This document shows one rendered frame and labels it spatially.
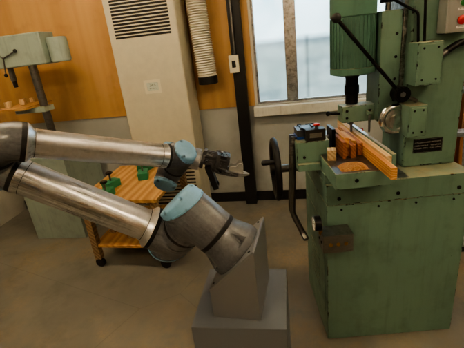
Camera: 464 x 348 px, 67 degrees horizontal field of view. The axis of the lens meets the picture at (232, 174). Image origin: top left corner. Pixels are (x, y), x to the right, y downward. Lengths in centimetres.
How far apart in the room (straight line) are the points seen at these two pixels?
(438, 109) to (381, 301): 87
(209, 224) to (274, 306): 36
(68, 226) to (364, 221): 236
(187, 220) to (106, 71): 230
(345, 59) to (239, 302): 98
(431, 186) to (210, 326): 101
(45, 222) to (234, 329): 235
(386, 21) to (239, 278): 108
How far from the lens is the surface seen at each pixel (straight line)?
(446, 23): 153
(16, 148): 112
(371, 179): 133
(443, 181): 162
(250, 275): 109
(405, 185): 155
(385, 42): 154
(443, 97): 163
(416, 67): 147
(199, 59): 276
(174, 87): 272
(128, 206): 122
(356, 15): 149
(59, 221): 319
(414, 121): 149
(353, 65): 150
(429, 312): 197
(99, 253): 262
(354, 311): 182
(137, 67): 279
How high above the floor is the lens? 138
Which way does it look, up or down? 21 degrees down
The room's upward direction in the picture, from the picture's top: 7 degrees counter-clockwise
